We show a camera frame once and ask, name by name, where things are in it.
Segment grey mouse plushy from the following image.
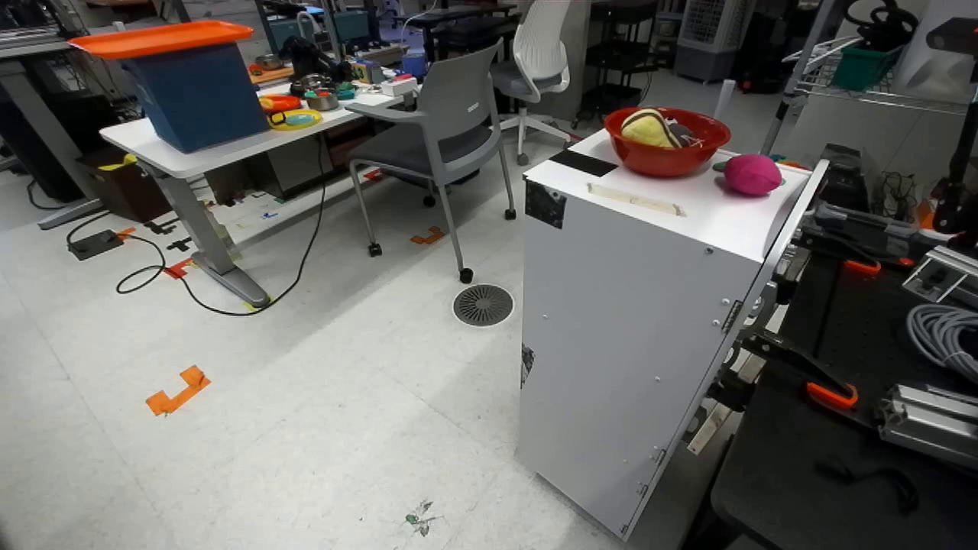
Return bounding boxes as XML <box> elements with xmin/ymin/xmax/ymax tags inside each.
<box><xmin>670</xmin><ymin>115</ymin><xmax>709</xmax><ymax>148</ymax></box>

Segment red plastic bowl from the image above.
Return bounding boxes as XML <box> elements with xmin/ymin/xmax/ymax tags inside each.
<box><xmin>603</xmin><ymin>103</ymin><xmax>734</xmax><ymax>181</ymax></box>

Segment white toy kitchen unit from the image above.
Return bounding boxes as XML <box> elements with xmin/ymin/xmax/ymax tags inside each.
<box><xmin>514</xmin><ymin>126</ymin><xmax>832</xmax><ymax>540</ymax></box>

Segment beige tape strip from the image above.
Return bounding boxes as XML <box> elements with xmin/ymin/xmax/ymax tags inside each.
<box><xmin>585</xmin><ymin>181</ymin><xmax>689</xmax><ymax>219</ymax></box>

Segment grey office chair with casters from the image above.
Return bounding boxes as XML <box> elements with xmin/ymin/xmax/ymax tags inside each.
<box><xmin>344</xmin><ymin>44</ymin><xmax>521</xmax><ymax>288</ymax></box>

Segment yellow brown-striped plush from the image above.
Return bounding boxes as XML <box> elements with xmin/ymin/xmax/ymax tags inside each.
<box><xmin>619</xmin><ymin>108</ymin><xmax>682</xmax><ymax>152</ymax></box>

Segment white swivel chair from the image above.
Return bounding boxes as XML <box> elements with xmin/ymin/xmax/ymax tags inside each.
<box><xmin>493</xmin><ymin>0</ymin><xmax>576</xmax><ymax>166</ymax></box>

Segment magenta radish plush green leaves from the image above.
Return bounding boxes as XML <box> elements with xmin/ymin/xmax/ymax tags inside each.
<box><xmin>714</xmin><ymin>152</ymin><xmax>786</xmax><ymax>200</ymax></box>

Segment white office desk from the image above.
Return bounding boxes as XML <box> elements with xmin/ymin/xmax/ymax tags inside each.
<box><xmin>99</xmin><ymin>79</ymin><xmax>421</xmax><ymax>309</ymax></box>

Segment orange L-shaped floor tape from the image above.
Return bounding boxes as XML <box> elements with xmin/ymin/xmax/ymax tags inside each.
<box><xmin>143</xmin><ymin>365</ymin><xmax>215</xmax><ymax>420</ymax></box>

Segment blue bin with orange lid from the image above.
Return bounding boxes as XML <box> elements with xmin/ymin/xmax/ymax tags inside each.
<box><xmin>69</xmin><ymin>17</ymin><xmax>268</xmax><ymax>152</ymax></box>

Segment green waste bin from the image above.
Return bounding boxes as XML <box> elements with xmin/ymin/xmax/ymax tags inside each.
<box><xmin>832</xmin><ymin>44</ymin><xmax>905</xmax><ymax>91</ymax></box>

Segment silver aluminium extrusion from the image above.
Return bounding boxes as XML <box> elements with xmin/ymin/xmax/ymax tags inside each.
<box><xmin>878</xmin><ymin>379</ymin><xmax>978</xmax><ymax>472</ymax></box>

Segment black floor cable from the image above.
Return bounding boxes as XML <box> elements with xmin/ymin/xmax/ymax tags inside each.
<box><xmin>63</xmin><ymin>163</ymin><xmax>329</xmax><ymax>318</ymax></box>

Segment black clamp with orange handle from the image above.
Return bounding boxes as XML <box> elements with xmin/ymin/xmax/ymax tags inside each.
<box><xmin>747</xmin><ymin>330</ymin><xmax>861</xmax><ymax>417</ymax></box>
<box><xmin>804</xmin><ymin>203</ymin><xmax>887</xmax><ymax>282</ymax></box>

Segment grey cable bundle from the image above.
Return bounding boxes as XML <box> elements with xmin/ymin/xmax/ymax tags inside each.
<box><xmin>905</xmin><ymin>304</ymin><xmax>978</xmax><ymax>385</ymax></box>

